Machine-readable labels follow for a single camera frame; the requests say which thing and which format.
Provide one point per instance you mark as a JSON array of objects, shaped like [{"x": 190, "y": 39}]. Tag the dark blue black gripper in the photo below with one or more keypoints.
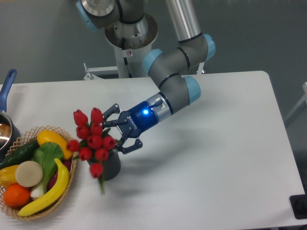
[{"x": 132, "y": 123}]

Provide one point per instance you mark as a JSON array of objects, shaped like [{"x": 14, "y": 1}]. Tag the red tulip bouquet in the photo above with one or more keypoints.
[{"x": 95, "y": 140}]

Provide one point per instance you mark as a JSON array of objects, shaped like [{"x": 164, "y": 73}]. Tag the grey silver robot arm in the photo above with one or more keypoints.
[{"x": 176, "y": 92}]

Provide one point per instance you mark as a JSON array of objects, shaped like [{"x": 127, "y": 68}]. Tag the dark grey ribbed vase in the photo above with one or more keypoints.
[{"x": 105, "y": 170}]

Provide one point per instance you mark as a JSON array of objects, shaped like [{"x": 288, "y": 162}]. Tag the purple red vegetable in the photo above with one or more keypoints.
[{"x": 53, "y": 179}]

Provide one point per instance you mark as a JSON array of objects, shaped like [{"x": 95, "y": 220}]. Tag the yellow lemon squash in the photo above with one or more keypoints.
[{"x": 51, "y": 136}]

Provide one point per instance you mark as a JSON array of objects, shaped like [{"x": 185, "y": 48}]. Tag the yellow banana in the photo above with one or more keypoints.
[{"x": 52, "y": 195}]

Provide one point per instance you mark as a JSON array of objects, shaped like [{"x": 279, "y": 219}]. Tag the green bok choy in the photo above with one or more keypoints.
[{"x": 45, "y": 156}]

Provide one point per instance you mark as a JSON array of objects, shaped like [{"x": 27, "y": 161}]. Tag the green cucumber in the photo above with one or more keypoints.
[{"x": 23, "y": 153}]

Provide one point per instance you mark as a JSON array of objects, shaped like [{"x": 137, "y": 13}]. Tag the beige round slice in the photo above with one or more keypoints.
[{"x": 28, "y": 174}]

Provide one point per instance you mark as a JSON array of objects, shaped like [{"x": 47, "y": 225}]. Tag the yellow bell pepper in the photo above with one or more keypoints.
[{"x": 7, "y": 176}]

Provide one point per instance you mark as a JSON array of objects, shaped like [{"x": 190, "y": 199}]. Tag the orange fruit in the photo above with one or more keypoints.
[{"x": 16, "y": 195}]

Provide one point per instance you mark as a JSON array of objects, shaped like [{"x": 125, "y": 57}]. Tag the black device at table edge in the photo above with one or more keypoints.
[{"x": 299, "y": 206}]

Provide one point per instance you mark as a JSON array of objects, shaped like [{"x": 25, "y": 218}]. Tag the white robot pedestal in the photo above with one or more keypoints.
[{"x": 132, "y": 43}]

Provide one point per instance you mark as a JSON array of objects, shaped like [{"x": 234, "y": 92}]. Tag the blue handled saucepan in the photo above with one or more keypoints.
[{"x": 8, "y": 131}]

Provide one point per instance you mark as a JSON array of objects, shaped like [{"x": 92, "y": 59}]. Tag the white frame at right edge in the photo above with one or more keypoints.
[{"x": 297, "y": 109}]

